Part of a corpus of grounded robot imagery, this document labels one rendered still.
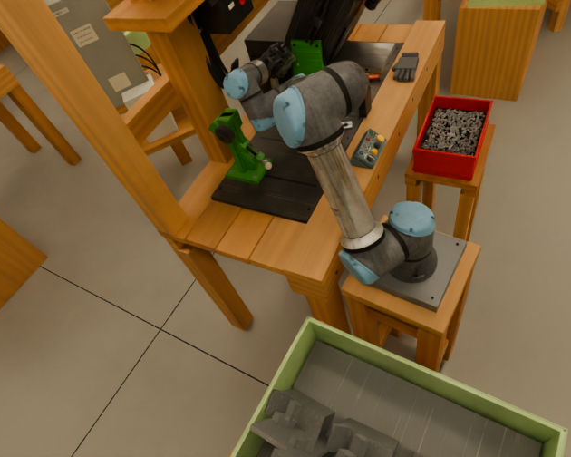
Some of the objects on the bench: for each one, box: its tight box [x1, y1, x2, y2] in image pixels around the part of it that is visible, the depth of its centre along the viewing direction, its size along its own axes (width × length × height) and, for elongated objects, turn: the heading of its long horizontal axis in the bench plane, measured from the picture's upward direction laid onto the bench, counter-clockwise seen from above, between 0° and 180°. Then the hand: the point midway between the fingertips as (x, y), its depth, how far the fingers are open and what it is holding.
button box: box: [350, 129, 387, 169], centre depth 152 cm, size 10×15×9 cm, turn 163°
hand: (285, 58), depth 144 cm, fingers closed on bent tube, 3 cm apart
